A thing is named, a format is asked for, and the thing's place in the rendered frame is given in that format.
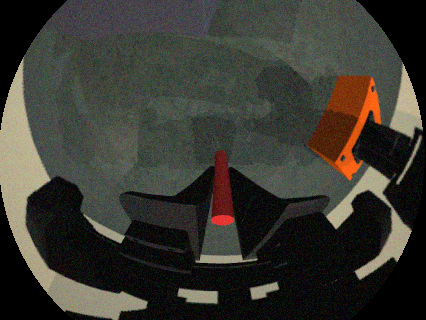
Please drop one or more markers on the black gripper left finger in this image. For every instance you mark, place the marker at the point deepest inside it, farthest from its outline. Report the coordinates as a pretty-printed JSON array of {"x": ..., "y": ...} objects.
[{"x": 187, "y": 211}]

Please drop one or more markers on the red peg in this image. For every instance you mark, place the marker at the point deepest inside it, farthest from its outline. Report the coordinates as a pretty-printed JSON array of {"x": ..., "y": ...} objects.
[{"x": 222, "y": 204}]

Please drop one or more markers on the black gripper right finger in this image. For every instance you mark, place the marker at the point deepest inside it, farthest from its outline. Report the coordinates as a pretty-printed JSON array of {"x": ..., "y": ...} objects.
[{"x": 259, "y": 214}]

